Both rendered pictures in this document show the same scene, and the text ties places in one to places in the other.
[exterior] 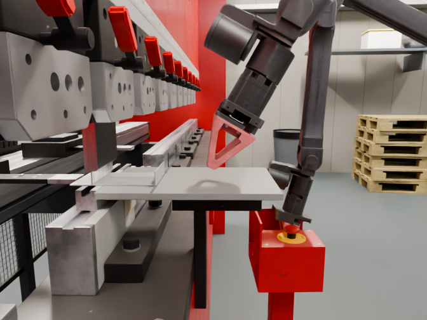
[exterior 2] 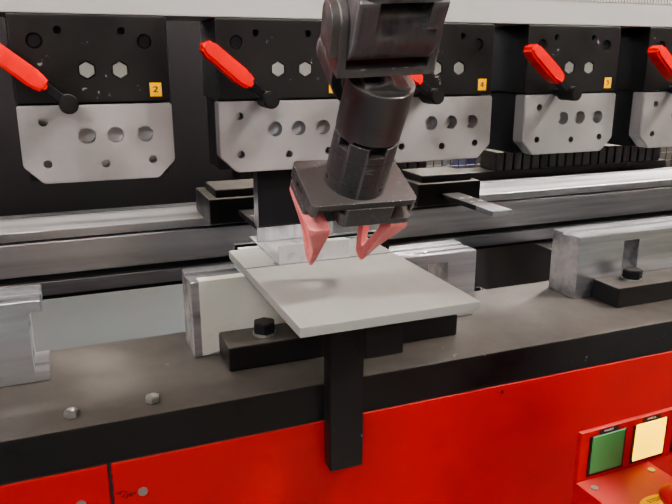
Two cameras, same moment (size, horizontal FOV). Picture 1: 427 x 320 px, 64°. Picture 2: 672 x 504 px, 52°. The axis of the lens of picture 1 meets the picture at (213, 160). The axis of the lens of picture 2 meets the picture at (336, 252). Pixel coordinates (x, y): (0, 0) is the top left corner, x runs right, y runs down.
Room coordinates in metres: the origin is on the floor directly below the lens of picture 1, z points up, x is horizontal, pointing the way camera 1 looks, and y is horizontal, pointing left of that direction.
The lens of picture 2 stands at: (0.27, -0.61, 1.22)
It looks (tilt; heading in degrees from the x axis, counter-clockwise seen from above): 16 degrees down; 68
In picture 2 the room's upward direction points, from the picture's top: straight up
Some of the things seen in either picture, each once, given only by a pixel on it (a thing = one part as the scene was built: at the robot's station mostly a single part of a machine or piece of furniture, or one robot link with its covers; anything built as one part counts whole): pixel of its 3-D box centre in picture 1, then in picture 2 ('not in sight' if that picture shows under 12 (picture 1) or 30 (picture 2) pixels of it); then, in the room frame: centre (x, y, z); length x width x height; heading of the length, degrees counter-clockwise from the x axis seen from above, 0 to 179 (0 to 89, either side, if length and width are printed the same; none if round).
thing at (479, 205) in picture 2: (83, 144); (456, 191); (0.88, 0.34, 1.01); 0.26 x 0.12 x 0.05; 89
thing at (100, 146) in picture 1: (101, 148); (295, 201); (0.54, 0.18, 1.05); 0.10 x 0.02 x 0.10; 179
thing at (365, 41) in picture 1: (380, 40); not in sight; (4.61, -2.17, 1.86); 0.43 x 0.36 x 0.24; 84
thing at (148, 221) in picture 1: (145, 231); (342, 333); (0.58, 0.12, 0.89); 0.30 x 0.05 x 0.03; 179
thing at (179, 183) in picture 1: (193, 181); (339, 277); (0.54, 0.03, 1.00); 0.26 x 0.18 x 0.01; 89
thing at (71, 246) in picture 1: (115, 211); (336, 293); (0.60, 0.18, 0.92); 0.39 x 0.06 x 0.10; 179
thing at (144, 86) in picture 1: (127, 73); (424, 91); (0.72, 0.18, 1.18); 0.15 x 0.09 x 0.17; 179
